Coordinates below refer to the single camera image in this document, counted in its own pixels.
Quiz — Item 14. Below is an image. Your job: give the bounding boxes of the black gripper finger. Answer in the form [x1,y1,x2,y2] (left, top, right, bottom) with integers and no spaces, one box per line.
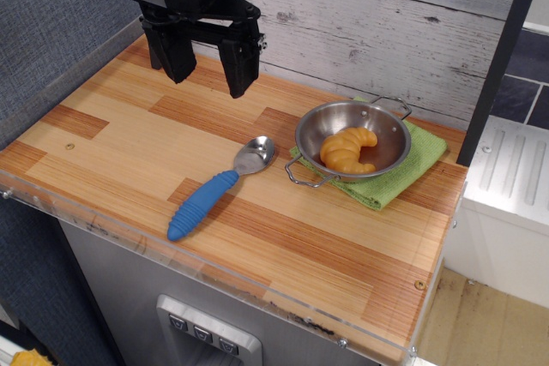
[218,36,262,99]
[142,21,196,84]

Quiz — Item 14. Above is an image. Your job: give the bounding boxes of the blue handled metal spoon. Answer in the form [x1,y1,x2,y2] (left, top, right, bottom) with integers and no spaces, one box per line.
[166,135,275,242]

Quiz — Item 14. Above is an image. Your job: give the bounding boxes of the clear acrylic table edge guard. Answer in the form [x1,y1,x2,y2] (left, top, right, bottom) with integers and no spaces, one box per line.
[1,166,423,365]

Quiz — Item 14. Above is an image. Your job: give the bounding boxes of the orange plastic croissant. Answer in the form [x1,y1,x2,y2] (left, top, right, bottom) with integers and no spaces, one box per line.
[319,127,378,175]

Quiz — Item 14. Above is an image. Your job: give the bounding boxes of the green folded cloth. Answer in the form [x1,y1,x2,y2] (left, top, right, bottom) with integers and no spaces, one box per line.
[286,98,448,211]

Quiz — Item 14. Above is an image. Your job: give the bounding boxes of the silver cabinet with dispenser panel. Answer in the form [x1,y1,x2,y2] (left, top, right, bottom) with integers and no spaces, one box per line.
[57,219,389,366]

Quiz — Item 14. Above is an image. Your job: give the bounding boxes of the white toy sink unit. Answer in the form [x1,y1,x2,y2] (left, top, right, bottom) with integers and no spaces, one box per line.
[443,117,548,307]

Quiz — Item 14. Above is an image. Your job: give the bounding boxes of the yellow toy object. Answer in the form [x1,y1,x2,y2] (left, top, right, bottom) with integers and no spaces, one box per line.
[9,350,52,366]

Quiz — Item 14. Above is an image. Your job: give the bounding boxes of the steel two-handled bowl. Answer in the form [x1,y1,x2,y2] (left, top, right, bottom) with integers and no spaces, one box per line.
[286,97,412,188]

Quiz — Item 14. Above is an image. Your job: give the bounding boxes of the black vertical post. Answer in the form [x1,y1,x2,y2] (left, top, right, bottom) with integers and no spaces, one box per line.
[456,0,533,166]

